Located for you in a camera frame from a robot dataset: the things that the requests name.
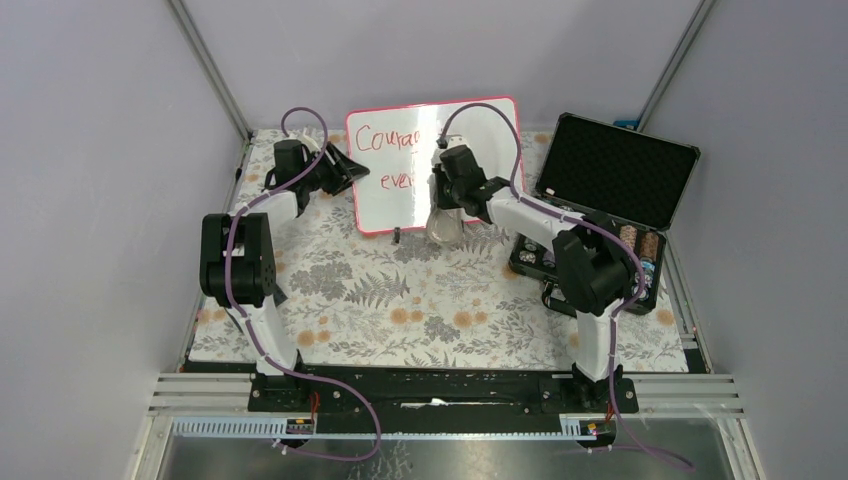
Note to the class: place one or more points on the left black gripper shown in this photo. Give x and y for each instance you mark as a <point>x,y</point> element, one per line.
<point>343,171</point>

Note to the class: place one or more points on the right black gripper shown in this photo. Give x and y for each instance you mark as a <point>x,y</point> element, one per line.
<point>440,176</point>

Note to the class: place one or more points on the grey wiping cloth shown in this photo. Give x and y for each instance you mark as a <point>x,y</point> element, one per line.
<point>445,226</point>

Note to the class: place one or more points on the pink framed whiteboard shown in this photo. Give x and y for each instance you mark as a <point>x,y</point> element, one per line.
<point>399,147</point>

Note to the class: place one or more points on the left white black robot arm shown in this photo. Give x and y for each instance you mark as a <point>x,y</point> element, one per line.
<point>237,267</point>

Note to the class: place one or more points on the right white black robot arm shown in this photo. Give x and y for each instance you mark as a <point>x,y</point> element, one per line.
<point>598,274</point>

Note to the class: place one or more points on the floral tablecloth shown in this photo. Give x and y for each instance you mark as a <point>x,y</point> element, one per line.
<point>359,299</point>

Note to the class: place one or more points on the black poker chip case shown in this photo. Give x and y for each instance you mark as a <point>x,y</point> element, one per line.
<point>638,180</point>

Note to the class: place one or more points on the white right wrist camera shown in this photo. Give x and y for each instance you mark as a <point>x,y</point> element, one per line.
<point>451,141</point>

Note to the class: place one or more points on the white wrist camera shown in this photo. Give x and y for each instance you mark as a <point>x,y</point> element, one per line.
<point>314,145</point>
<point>451,141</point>

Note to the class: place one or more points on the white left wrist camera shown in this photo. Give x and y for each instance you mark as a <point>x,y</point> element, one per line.
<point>314,145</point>

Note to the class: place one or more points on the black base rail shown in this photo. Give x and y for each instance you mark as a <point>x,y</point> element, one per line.
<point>363,400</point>

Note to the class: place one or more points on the aluminium frame front rails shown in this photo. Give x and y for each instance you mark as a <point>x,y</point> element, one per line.
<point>217,404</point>

